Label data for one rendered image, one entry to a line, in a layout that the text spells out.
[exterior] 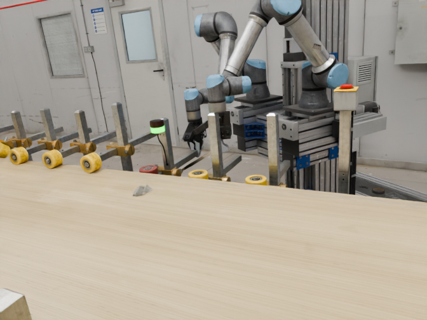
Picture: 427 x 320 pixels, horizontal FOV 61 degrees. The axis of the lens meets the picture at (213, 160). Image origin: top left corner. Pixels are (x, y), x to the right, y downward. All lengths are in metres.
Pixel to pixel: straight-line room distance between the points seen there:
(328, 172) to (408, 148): 1.81
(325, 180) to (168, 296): 1.66
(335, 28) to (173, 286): 1.72
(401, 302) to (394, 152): 3.30
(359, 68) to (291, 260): 1.58
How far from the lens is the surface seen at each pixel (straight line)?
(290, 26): 1.68
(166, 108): 5.09
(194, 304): 0.81
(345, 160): 1.35
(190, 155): 1.88
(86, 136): 1.95
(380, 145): 4.07
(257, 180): 1.35
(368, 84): 2.38
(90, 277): 0.97
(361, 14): 3.93
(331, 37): 2.19
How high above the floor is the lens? 1.42
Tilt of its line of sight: 19 degrees down
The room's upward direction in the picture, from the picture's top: 5 degrees counter-clockwise
